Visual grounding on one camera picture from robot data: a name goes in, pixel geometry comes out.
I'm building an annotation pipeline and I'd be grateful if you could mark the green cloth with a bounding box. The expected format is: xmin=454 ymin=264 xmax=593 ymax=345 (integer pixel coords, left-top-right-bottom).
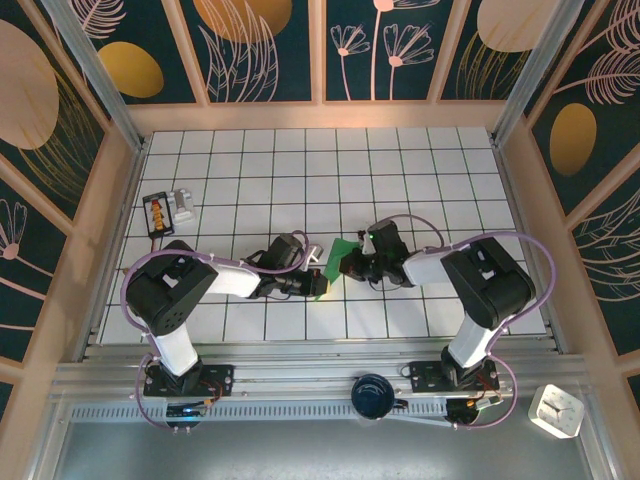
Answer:
xmin=313 ymin=238 xmax=364 ymax=304

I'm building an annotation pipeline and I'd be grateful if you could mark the white square clock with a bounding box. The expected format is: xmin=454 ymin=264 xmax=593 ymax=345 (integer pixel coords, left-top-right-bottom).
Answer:
xmin=528 ymin=383 xmax=586 ymax=440

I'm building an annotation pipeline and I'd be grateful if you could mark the dark blue cup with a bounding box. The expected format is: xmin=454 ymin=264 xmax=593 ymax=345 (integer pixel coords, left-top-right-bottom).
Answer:
xmin=349 ymin=372 xmax=409 ymax=421

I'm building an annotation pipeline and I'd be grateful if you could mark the white plastic holder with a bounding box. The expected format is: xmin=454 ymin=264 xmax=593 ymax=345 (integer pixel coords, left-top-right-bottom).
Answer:
xmin=167 ymin=188 xmax=197 ymax=224

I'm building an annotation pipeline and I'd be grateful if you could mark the black box with orange screws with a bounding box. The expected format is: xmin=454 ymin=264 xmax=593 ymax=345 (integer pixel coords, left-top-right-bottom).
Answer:
xmin=142 ymin=191 xmax=176 ymax=237

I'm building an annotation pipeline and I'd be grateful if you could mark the small circuit board with LED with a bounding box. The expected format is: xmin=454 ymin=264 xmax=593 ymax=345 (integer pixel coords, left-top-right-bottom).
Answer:
xmin=446 ymin=394 xmax=503 ymax=426
xmin=164 ymin=399 xmax=211 ymax=426

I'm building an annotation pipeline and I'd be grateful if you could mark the aluminium front rail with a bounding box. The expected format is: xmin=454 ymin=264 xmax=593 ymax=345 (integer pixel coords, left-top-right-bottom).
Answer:
xmin=49 ymin=344 xmax=604 ymax=419

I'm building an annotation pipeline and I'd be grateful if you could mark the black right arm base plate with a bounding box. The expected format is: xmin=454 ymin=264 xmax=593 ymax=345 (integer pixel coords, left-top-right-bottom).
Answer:
xmin=408 ymin=359 xmax=500 ymax=394

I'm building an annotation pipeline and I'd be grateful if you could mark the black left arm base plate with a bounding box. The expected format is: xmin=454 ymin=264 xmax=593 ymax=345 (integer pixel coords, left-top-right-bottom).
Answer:
xmin=143 ymin=363 xmax=236 ymax=397

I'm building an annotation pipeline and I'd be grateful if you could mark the slotted grey cable duct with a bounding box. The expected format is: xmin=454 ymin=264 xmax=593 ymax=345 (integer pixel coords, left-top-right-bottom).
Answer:
xmin=69 ymin=403 xmax=451 ymax=426

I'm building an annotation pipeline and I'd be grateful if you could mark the aluminium side rail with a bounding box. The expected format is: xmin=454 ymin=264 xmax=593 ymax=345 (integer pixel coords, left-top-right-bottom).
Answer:
xmin=74 ymin=142 xmax=150 ymax=362
xmin=492 ymin=142 xmax=571 ymax=356

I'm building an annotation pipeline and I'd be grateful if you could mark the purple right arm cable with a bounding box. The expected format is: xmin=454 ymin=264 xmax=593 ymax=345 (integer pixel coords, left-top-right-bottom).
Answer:
xmin=367 ymin=213 xmax=557 ymax=431

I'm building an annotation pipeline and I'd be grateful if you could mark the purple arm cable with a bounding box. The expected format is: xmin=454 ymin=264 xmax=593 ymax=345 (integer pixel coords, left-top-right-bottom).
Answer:
xmin=367 ymin=213 xmax=557 ymax=431
xmin=122 ymin=229 xmax=309 ymax=434

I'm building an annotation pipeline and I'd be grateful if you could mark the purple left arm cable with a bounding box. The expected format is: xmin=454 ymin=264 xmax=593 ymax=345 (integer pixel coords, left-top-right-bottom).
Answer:
xmin=122 ymin=229 xmax=309 ymax=434

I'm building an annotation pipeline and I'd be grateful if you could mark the aluminium corner post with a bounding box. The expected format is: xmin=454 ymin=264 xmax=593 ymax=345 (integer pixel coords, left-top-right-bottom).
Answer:
xmin=39 ymin=0 xmax=150 ymax=151
xmin=491 ymin=0 xmax=604 ymax=147

